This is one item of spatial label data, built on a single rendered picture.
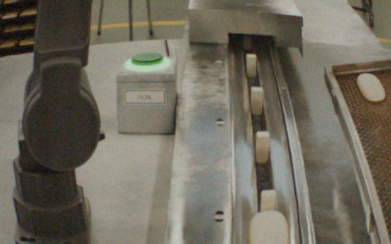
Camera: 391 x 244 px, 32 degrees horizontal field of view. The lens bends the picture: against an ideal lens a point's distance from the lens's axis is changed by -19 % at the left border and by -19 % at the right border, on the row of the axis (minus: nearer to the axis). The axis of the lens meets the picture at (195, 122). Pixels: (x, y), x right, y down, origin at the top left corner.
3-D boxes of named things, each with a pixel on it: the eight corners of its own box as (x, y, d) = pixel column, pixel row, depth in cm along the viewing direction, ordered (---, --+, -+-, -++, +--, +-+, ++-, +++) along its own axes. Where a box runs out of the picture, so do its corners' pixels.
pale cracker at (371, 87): (353, 78, 95) (352, 69, 94) (375, 75, 95) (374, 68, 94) (366, 104, 86) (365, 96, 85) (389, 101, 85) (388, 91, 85)
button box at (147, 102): (122, 135, 105) (121, 55, 101) (183, 137, 105) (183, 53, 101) (116, 162, 98) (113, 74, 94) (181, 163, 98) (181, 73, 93)
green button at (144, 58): (132, 64, 100) (132, 52, 99) (164, 63, 99) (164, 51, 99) (129, 74, 96) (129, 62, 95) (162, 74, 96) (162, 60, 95)
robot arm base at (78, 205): (23, 203, 77) (16, 253, 66) (13, 137, 74) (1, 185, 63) (91, 208, 78) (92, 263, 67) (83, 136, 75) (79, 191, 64)
